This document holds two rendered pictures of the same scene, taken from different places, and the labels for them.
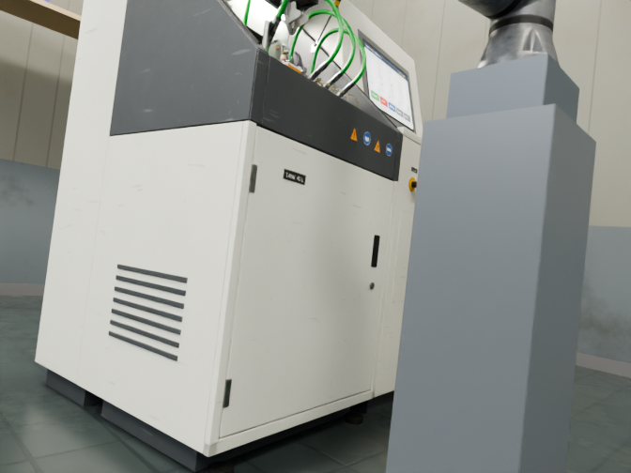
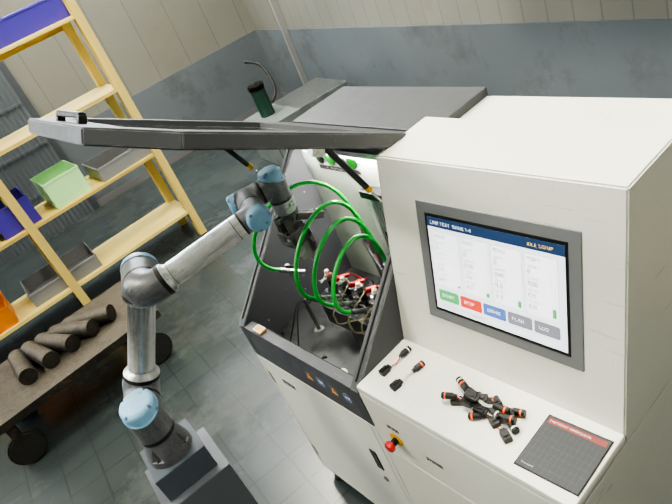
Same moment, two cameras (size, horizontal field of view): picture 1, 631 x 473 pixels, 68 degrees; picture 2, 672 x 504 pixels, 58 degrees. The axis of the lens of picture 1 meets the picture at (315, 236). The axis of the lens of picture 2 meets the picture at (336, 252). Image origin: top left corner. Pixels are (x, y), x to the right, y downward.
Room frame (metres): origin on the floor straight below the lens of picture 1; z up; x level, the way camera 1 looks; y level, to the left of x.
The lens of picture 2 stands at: (2.18, -1.46, 2.23)
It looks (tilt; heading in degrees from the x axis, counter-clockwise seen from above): 31 degrees down; 113
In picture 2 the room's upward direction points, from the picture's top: 24 degrees counter-clockwise
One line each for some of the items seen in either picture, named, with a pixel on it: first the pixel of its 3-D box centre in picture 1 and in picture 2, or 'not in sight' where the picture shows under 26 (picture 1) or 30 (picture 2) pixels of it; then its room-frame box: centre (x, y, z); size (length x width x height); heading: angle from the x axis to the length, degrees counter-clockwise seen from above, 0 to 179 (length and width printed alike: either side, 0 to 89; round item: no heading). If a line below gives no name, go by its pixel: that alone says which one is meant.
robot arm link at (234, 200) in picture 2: not in sight; (247, 202); (1.33, 0.07, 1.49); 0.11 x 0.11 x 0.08; 33
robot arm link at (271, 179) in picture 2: not in sight; (273, 185); (1.40, 0.13, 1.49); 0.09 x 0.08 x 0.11; 33
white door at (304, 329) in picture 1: (323, 282); (342, 445); (1.27, -0.04, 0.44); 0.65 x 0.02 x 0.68; 143
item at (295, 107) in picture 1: (336, 129); (304, 366); (1.28, -0.02, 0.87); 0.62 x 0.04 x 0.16; 143
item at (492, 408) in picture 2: not in sight; (481, 405); (1.92, -0.40, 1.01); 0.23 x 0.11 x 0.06; 143
